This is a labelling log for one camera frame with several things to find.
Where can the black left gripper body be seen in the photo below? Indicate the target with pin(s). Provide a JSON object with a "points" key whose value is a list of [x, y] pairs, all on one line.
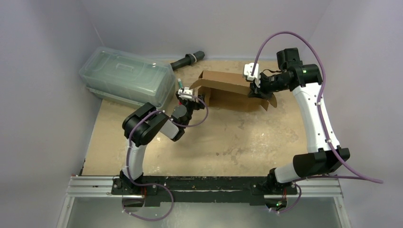
{"points": [[191, 106]]}

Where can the dark grey corrugated pipe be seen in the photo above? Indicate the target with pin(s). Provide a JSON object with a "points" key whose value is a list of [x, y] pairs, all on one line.
{"points": [[189, 59]]}

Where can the aluminium frame rail right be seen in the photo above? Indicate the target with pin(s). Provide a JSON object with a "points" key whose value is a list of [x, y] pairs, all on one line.
{"points": [[314, 185]]}

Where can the green white glue stick far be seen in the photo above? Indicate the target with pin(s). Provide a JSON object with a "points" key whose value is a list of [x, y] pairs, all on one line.
{"points": [[181, 87]]}

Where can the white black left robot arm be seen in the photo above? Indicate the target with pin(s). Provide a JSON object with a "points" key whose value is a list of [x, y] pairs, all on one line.
{"points": [[145, 123]]}

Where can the brown cardboard box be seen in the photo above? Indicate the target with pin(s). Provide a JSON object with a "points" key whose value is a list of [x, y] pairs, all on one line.
{"points": [[229, 91]]}

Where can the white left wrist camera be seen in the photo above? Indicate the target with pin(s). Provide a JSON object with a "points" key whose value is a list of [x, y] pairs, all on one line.
{"points": [[185, 94]]}

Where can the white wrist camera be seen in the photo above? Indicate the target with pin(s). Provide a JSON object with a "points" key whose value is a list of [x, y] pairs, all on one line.
{"points": [[185, 94], [251, 73]]}

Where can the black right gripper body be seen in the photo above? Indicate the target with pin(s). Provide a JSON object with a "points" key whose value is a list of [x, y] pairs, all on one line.
{"points": [[257, 89]]}

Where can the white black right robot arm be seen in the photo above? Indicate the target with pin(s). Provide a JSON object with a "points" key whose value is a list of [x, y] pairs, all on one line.
{"points": [[282, 174]]}

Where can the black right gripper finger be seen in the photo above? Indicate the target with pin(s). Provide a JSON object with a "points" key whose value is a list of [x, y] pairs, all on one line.
{"points": [[253, 94], [264, 96]]}

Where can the clear plastic storage box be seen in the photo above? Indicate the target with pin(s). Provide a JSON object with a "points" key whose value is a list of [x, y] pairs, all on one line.
{"points": [[128, 79]]}

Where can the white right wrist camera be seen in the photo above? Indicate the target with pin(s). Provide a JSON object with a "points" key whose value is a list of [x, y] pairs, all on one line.
{"points": [[251, 73]]}

